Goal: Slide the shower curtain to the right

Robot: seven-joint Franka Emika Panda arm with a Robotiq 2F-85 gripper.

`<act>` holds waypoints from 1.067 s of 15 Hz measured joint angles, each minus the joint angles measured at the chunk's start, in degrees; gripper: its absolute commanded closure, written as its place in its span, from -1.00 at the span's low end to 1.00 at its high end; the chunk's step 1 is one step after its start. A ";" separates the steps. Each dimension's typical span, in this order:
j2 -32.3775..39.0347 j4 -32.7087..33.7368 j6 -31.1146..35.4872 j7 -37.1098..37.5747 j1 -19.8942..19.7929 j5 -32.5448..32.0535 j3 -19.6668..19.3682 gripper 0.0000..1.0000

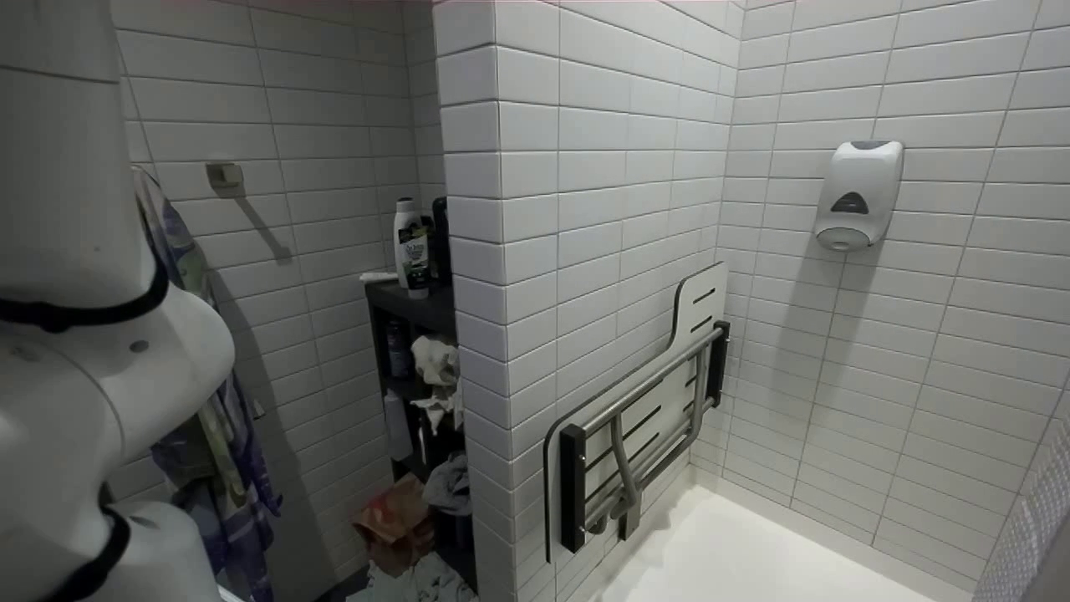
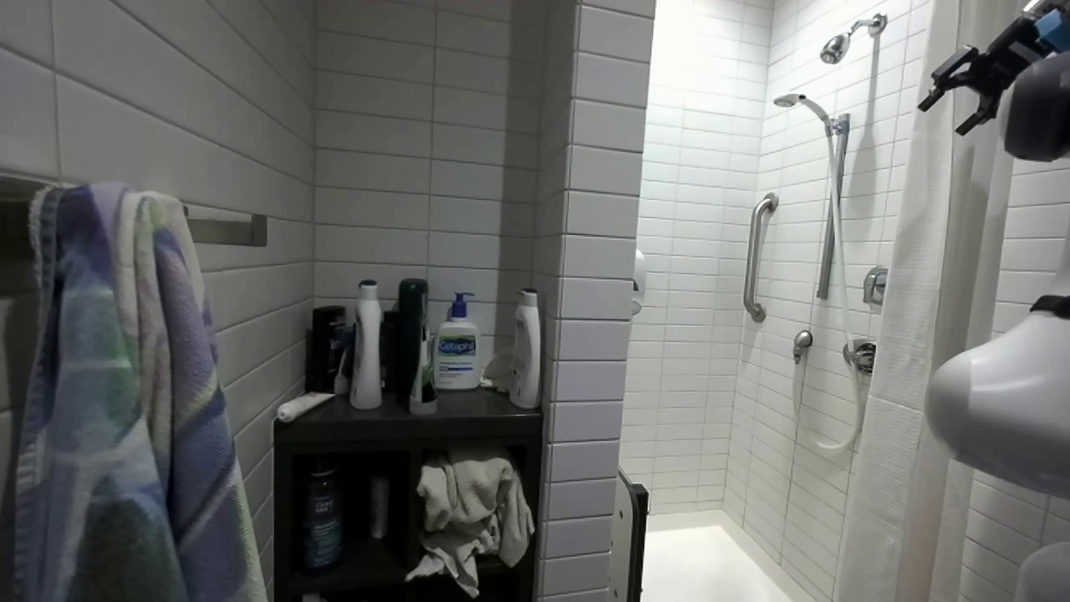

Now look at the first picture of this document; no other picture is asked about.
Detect folding shower seat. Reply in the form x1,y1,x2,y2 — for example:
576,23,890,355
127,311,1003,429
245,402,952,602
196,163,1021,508
541,260,731,567

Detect tall black bottle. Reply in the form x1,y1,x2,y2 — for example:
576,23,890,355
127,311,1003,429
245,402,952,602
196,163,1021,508
427,193,456,290

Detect crumpled white cloth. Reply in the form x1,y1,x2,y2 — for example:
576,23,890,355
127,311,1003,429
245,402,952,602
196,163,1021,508
409,331,465,431

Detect black shelf unit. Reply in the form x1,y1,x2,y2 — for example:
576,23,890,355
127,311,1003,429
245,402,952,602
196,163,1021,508
366,277,473,484

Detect tall white labelled bottle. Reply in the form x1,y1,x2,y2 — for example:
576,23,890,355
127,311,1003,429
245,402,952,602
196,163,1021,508
390,196,434,296

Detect blue tinted plastic bottle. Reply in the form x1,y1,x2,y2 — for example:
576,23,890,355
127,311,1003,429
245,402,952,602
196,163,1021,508
380,388,415,461

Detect black bin with white liner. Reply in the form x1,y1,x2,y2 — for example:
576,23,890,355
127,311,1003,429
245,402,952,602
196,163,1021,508
420,453,482,593

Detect brown cardboard box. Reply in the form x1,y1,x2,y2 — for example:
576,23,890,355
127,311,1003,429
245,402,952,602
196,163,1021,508
350,471,439,580

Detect metal towel bar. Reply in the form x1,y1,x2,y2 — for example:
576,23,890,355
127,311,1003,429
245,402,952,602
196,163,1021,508
204,159,298,268

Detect blue patterned hanging towel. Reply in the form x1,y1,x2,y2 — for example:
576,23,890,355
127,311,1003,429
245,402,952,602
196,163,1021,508
130,163,287,602

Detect white wall soap dispenser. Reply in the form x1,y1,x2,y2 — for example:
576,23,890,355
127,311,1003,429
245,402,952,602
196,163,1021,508
813,136,911,253

